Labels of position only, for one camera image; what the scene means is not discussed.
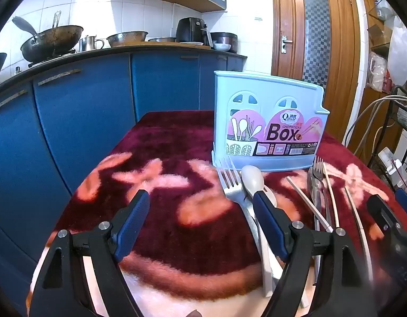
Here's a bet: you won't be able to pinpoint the white power strip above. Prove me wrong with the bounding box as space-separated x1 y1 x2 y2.
378 147 407 186

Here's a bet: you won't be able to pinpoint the clear plastic bag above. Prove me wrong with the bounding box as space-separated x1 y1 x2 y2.
368 54 389 92

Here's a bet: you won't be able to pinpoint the silver metal fork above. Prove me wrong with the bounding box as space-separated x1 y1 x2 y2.
307 157 327 285
217 157 265 265

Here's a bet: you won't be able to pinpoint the beige chopstick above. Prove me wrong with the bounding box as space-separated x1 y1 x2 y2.
286 176 333 232
323 163 340 229
345 186 373 283

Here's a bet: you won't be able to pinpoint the black air fryer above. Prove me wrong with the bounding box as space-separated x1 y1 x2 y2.
175 17 211 45

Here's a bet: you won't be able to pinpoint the wooden wall shelf unit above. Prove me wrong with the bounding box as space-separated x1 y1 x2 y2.
359 0 407 93

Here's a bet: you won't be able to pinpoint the clear glass jar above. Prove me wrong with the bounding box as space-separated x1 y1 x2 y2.
374 0 395 21

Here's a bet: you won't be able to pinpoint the dark red flowered blanket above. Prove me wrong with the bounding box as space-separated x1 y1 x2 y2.
25 110 407 317

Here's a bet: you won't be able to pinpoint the black cooker pot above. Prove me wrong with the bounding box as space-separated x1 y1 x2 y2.
210 32 239 54

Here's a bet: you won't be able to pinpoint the gas stove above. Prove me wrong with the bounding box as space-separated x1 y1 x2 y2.
27 49 77 67

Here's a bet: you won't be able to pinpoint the steel kettle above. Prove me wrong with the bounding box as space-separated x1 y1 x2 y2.
79 35 105 53

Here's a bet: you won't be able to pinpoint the steel colander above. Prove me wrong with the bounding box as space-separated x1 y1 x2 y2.
106 31 149 47

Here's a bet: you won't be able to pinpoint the bundle of beige cables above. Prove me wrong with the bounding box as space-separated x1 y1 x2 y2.
343 93 407 160

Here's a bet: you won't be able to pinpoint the black wire rack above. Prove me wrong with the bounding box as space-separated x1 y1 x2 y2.
368 85 407 187

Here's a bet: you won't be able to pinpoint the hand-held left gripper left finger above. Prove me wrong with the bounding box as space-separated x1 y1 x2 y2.
29 190 151 317

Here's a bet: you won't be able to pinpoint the black wok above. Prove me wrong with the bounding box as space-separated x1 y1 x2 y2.
20 11 84 63

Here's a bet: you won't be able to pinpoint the wooden cutting board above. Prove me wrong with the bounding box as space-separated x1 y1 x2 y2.
115 41 212 49

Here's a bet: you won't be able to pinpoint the wooden door with glass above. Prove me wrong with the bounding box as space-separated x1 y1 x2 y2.
271 0 361 141

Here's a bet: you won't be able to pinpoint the light blue utensil holder box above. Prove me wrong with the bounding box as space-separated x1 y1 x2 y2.
212 70 330 172

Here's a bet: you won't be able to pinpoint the cardboard box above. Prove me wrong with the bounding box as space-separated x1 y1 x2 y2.
368 23 394 47

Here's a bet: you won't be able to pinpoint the white plastic spoon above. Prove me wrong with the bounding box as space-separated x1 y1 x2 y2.
241 165 281 299

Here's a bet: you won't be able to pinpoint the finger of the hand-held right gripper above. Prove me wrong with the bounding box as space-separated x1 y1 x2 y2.
367 194 407 250

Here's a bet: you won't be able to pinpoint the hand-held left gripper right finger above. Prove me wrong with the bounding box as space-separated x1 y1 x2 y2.
253 192 379 317

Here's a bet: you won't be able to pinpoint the white plastic bag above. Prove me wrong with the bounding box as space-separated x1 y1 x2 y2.
387 16 407 87

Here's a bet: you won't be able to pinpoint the blue lower kitchen cabinets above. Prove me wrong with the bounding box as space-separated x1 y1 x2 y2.
0 47 248 304

